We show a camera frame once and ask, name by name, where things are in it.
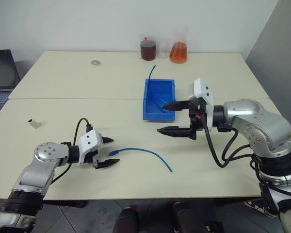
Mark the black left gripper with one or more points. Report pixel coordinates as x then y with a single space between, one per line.
95 156

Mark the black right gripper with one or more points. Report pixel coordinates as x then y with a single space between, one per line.
196 112

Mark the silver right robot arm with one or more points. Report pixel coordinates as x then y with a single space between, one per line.
257 121

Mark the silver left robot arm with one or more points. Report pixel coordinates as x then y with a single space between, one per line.
44 168

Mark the blue plastic bin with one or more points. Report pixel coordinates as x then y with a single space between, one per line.
155 116

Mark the flask with orange liquid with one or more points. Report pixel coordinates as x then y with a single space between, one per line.
178 53

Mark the empty clear beaker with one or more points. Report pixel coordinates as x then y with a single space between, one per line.
163 49

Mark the dark rounded shape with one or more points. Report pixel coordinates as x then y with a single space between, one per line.
126 221
184 217

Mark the beaker with dark red liquid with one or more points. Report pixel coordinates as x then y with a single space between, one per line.
148 51

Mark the black and white shoe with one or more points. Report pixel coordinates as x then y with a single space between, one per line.
259 207

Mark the dark grey laptop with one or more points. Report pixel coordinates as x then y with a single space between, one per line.
2 70

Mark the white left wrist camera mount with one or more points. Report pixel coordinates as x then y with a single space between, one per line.
88 143

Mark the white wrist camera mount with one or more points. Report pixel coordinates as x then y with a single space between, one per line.
203 89
88 143

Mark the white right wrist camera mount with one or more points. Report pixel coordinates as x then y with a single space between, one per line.
203 89

